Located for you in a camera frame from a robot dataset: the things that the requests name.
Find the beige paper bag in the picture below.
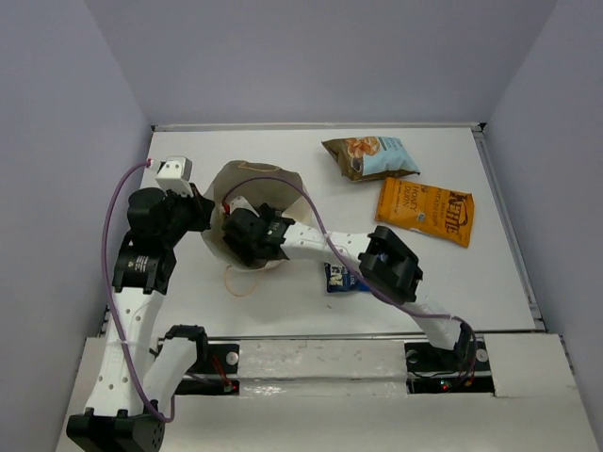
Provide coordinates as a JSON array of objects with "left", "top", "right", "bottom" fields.
[{"left": 202, "top": 160, "right": 316, "bottom": 298}]

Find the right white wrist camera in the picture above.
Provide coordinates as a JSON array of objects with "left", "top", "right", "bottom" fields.
[{"left": 227, "top": 196, "right": 257, "bottom": 215}]

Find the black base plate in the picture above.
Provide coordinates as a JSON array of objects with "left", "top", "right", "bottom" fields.
[
  {"left": 404, "top": 339, "right": 495, "bottom": 395},
  {"left": 175, "top": 343, "right": 240, "bottom": 396}
]

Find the blue snack packet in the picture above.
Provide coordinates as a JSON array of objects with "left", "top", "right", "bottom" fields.
[{"left": 324, "top": 263, "right": 369, "bottom": 294}]

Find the orange snack packet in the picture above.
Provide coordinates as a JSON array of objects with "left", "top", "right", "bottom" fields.
[{"left": 375, "top": 177, "right": 475, "bottom": 248}]

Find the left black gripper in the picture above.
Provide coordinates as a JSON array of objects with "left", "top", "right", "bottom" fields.
[{"left": 161, "top": 183, "right": 215, "bottom": 247}]

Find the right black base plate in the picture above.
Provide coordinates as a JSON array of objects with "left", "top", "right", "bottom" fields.
[{"left": 404, "top": 339, "right": 495, "bottom": 395}]

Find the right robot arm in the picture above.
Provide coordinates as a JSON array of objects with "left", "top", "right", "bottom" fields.
[{"left": 221, "top": 202, "right": 471, "bottom": 369}]

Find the brown snack packet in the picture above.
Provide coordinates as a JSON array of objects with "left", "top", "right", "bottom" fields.
[{"left": 321, "top": 136, "right": 420, "bottom": 182}]

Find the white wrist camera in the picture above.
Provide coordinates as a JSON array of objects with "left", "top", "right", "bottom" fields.
[
  {"left": 227, "top": 196, "right": 257, "bottom": 215},
  {"left": 147, "top": 156, "right": 193, "bottom": 197}
]

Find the white front board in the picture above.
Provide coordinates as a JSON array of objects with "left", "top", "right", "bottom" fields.
[{"left": 57, "top": 333, "right": 597, "bottom": 451}]

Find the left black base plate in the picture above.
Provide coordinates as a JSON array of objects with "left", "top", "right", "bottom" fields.
[{"left": 175, "top": 343, "right": 240, "bottom": 396}]

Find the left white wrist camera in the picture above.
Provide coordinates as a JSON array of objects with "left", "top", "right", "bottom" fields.
[{"left": 147, "top": 156, "right": 193, "bottom": 197}]

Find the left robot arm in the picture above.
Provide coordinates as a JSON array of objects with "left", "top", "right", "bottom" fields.
[{"left": 66, "top": 185, "right": 215, "bottom": 451}]

